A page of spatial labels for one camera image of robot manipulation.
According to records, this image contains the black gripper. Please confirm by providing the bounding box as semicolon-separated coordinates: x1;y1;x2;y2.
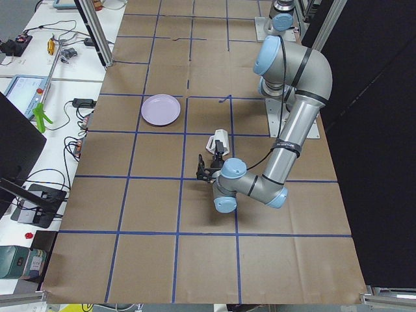
196;140;226;183

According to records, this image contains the white faceted ceramic cup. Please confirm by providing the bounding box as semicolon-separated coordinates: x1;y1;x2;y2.
205;129;230;155

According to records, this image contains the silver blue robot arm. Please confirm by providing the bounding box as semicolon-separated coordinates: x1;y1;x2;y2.
196;35;333;213

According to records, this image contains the lavender round plate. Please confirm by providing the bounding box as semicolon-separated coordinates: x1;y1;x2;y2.
141;94;181;126

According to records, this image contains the black power adapter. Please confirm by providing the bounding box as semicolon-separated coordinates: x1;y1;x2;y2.
72;98;96;109

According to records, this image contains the black monitor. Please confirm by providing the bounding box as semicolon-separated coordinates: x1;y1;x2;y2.
0;92;48;219

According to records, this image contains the teach pendant tablet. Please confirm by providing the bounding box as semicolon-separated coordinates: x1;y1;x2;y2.
4;75;47;120

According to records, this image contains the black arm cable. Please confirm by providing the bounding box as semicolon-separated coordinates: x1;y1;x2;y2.
246;36;290;170

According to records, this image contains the green handled reacher grabber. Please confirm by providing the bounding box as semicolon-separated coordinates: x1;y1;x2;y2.
32;40;64;133

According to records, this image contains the yellow handled tool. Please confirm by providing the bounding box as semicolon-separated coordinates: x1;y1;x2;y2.
47;38;55;55

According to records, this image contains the aluminium frame post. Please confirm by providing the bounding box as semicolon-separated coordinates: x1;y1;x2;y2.
74;0;114;68

